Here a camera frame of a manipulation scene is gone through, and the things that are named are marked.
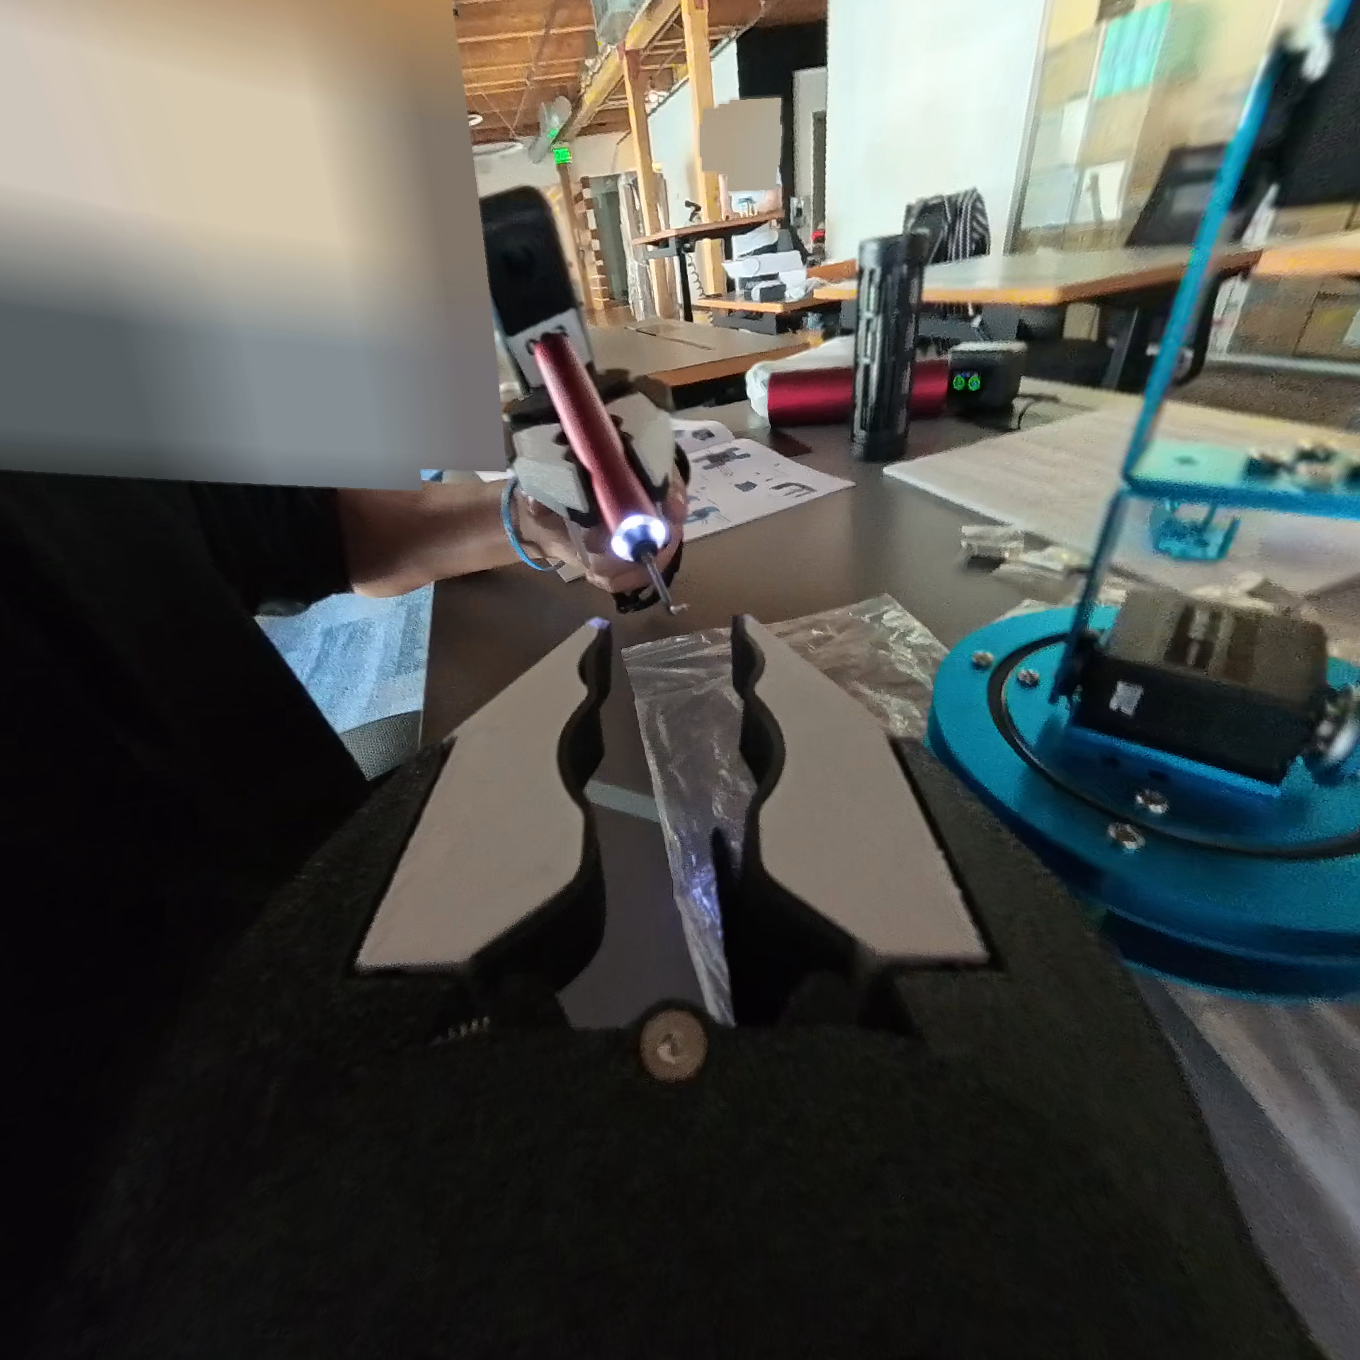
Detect black monitor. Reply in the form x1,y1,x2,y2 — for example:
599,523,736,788
1125,143,1241,249

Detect wooden standing desk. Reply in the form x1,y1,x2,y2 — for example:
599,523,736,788
633,210,794,324

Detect small blue metal bracket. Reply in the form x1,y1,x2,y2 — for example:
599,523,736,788
1149,497,1241,560

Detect person's black shirt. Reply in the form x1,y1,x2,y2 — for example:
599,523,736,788
0,469,428,1064

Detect black ribbed cylinder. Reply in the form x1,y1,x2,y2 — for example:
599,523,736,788
850,236,927,463

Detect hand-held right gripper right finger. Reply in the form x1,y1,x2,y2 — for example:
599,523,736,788
729,614,991,1023

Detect person's left hand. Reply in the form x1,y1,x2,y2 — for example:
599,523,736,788
519,481,687,597

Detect blue wristband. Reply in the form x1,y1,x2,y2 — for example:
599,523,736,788
497,475,566,577

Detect red electric screwdriver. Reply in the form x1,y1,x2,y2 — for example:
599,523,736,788
531,331,690,617

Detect red cylindrical case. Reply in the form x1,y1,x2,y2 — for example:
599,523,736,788
766,359,949,430

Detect clear plastic bag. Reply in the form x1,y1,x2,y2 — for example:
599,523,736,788
622,594,949,1026

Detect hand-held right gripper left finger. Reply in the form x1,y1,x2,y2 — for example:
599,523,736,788
353,616,636,994

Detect black charger with green lights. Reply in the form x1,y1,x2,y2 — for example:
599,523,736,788
948,339,1030,422

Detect striped black jacket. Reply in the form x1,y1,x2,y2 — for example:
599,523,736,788
905,189,991,261

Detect printed instruction sheet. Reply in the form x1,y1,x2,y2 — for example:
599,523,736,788
666,419,858,540

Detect person's left forearm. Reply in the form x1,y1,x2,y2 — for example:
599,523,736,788
337,481,531,600

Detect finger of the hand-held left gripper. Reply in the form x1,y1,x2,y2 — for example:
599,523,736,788
510,419,599,509
613,390,683,485

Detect blue toy robot arm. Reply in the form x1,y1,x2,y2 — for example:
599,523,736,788
924,0,1360,1002

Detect small clear screw bags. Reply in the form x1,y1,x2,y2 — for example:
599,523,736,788
961,520,1093,581

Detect wooden background desk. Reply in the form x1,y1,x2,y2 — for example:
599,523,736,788
812,240,1360,396

